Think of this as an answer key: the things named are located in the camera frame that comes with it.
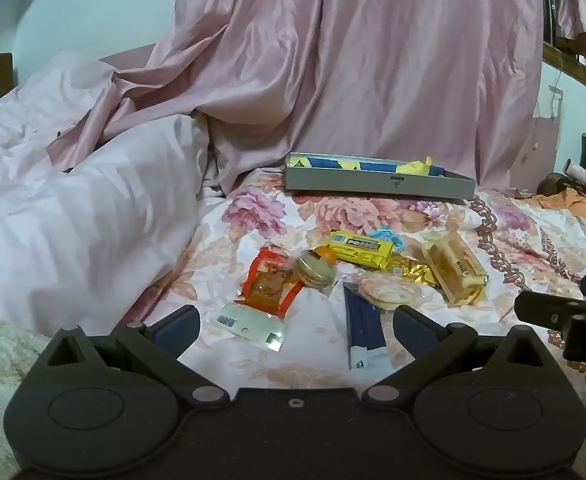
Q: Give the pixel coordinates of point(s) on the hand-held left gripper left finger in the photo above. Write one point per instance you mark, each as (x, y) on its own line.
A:
(178, 332)

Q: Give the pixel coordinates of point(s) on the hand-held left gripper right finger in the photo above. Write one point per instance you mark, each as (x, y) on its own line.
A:
(413, 334)

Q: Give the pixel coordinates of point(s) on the dark blue snack packet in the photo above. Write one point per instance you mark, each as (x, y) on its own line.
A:
(365, 325)

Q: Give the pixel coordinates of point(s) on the round rice cracker packet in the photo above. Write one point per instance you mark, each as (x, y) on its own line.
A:
(388, 292)

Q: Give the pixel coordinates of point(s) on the gold foil snack packet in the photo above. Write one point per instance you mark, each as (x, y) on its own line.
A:
(413, 270)

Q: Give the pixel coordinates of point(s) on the clear-wrapped yellow cake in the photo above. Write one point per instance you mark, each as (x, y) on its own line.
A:
(455, 270)

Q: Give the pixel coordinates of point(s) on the small blue snack packet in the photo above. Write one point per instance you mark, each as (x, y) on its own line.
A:
(387, 237)

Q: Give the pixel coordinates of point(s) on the yellow snack packet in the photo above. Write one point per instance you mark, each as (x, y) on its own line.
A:
(358, 250)

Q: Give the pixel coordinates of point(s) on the orange-red snack packet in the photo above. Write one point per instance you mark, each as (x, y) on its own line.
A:
(268, 285)

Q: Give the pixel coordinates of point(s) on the round sandwich cake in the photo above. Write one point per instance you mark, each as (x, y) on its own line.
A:
(315, 271)

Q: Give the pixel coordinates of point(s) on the tangerine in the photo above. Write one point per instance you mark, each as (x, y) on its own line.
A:
(327, 254)

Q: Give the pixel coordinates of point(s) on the grey cardboard box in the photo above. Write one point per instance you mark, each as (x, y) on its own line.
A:
(373, 186)

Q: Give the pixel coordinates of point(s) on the orange cloth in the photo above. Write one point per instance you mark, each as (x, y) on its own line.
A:
(583, 210)

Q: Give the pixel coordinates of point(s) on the dark brown bag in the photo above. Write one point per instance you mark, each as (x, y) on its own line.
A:
(555, 184)

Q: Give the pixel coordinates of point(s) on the white duvet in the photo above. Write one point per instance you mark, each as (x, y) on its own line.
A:
(73, 210)

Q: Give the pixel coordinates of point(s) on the yellow and blue lining paper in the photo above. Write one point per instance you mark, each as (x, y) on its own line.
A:
(333, 162)

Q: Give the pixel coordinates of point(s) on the pink satin curtain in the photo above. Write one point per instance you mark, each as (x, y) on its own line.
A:
(348, 60)

